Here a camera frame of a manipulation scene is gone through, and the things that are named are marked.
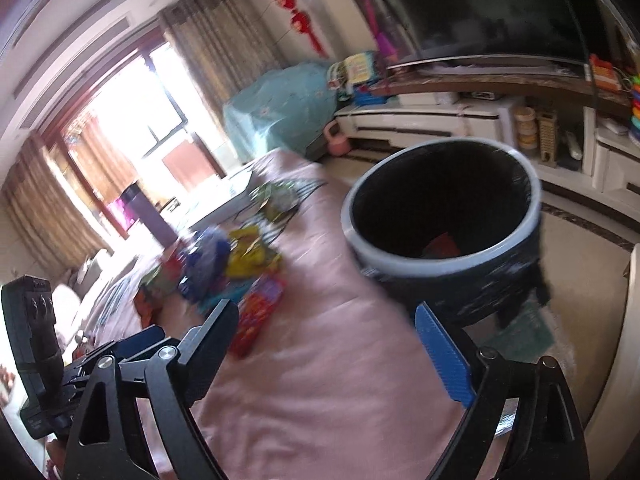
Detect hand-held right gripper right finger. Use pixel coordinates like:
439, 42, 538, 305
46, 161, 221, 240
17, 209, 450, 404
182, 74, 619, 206
415, 302, 591, 480

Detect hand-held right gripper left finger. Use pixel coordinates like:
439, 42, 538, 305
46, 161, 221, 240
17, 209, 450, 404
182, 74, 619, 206
62, 299, 241, 480

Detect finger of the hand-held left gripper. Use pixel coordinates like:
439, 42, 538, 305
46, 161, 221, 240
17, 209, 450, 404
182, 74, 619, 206
116, 326, 167, 361

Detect orange green snack packet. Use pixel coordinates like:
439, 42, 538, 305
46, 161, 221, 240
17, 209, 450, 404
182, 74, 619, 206
134, 259, 182, 322

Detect red snack box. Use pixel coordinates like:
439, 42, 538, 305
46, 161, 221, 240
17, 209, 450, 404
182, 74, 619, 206
234, 276, 287, 357

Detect blue purple snack packet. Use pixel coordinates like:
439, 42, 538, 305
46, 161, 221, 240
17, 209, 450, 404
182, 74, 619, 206
179, 229, 232, 302

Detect round trash bin black liner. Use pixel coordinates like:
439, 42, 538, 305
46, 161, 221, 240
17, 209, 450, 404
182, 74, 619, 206
341, 139, 553, 331

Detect yellow snack packet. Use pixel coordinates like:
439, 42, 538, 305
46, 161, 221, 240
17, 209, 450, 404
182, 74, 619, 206
225, 227, 282, 281

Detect white sofa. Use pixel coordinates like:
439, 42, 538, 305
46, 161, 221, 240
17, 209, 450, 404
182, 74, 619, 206
50, 247, 132, 351

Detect green floor mat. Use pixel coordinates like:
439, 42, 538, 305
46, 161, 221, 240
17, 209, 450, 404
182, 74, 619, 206
487, 305, 557, 363

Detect beige patterned curtain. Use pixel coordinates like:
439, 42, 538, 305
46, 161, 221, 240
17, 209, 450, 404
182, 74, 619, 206
0, 132, 108, 281
159, 0, 291, 111

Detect stack of children's books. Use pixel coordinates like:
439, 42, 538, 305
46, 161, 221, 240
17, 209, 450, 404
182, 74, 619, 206
249, 181, 302, 223

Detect balcony glass door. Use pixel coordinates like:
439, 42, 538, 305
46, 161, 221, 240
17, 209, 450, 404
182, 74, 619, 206
30, 25, 241, 251

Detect pink toy kettle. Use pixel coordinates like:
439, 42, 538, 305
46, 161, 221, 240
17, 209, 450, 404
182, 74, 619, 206
324, 121, 353, 157

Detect white television cabinet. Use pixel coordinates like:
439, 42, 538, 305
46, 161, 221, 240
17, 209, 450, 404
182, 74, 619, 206
334, 72, 640, 196

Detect teal floral cover cloth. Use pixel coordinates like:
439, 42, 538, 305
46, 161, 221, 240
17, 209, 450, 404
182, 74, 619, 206
222, 61, 341, 163

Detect orange toy piano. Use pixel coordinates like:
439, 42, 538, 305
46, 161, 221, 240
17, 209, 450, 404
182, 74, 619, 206
587, 54, 624, 93

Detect black flat television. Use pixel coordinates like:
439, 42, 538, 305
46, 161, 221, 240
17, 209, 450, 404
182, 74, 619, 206
336, 0, 626, 68

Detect pink rod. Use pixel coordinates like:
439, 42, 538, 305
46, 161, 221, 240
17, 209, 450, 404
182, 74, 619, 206
350, 0, 398, 68

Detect rainbow stacking ring toy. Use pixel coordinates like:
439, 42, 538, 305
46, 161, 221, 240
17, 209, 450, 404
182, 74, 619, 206
627, 75, 640, 146

